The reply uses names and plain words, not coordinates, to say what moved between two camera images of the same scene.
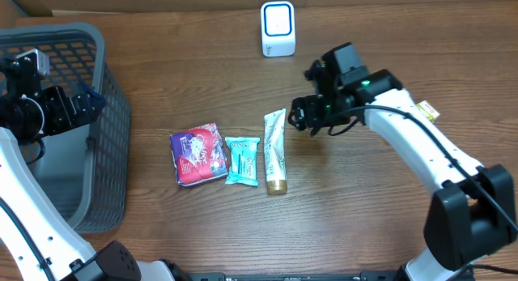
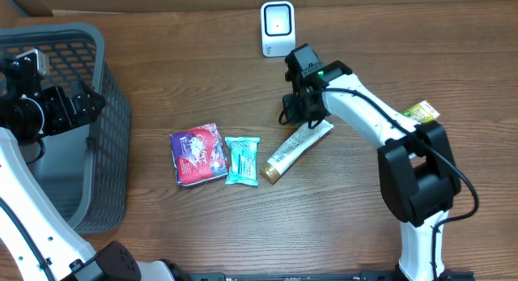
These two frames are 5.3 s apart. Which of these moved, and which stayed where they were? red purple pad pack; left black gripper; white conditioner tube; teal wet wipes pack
Moved: white conditioner tube
Stayed: red purple pad pack; left black gripper; teal wet wipes pack
